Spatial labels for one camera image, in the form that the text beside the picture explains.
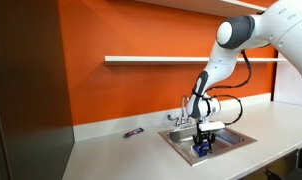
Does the dark brown tall panel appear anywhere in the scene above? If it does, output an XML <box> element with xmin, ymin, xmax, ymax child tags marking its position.
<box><xmin>0</xmin><ymin>0</ymin><xmax>76</xmax><ymax>180</ymax></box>

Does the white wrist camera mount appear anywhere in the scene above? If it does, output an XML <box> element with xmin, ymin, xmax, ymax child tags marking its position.
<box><xmin>197</xmin><ymin>120</ymin><xmax>227</xmax><ymax>132</ymax></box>

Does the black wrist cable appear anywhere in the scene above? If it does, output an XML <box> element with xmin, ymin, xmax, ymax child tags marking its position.
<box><xmin>204</xmin><ymin>49</ymin><xmax>253</xmax><ymax>127</ymax></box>

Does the white wall shelf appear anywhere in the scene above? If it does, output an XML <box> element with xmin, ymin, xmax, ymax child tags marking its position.
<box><xmin>103</xmin><ymin>55</ymin><xmax>288</xmax><ymax>67</ymax></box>

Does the high wall shelf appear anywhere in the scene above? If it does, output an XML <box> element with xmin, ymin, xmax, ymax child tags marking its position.
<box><xmin>133</xmin><ymin>0</ymin><xmax>269</xmax><ymax>18</ymax></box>

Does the chrome faucet with black handles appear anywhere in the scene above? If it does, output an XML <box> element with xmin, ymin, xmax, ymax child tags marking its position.
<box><xmin>166</xmin><ymin>94</ymin><xmax>195</xmax><ymax>131</ymax></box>

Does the blue dorito chip bag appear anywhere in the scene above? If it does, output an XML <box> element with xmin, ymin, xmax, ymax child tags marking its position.
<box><xmin>191</xmin><ymin>139</ymin><xmax>213</xmax><ymax>159</ymax></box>

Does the stainless steel sink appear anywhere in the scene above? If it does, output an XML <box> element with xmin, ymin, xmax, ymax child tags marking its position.
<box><xmin>157</xmin><ymin>125</ymin><xmax>258</xmax><ymax>167</ymax></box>

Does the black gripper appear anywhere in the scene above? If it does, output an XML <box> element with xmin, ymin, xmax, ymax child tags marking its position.
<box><xmin>192</xmin><ymin>129</ymin><xmax>216</xmax><ymax>154</ymax></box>

